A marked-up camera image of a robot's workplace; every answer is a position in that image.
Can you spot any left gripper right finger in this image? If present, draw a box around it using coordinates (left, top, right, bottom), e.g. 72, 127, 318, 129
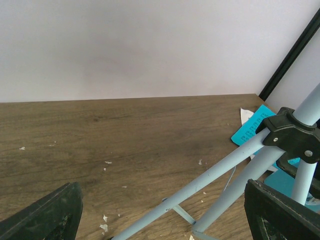
244, 179, 320, 240

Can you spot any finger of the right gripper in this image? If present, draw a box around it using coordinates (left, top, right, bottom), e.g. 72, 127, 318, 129
275, 152, 320, 195

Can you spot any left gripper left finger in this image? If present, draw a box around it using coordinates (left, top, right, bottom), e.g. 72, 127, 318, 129
0, 182, 83, 240

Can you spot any light blue music stand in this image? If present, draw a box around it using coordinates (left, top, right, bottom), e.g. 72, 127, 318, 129
107, 82, 320, 240

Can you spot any blue sheet music page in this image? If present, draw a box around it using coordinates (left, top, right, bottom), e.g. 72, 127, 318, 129
230, 104, 301, 166

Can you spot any blue metronome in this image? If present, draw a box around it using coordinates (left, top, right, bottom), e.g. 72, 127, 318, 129
264, 170, 320, 214

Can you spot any right black frame post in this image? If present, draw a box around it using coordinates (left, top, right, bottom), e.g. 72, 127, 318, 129
258, 9, 320, 101

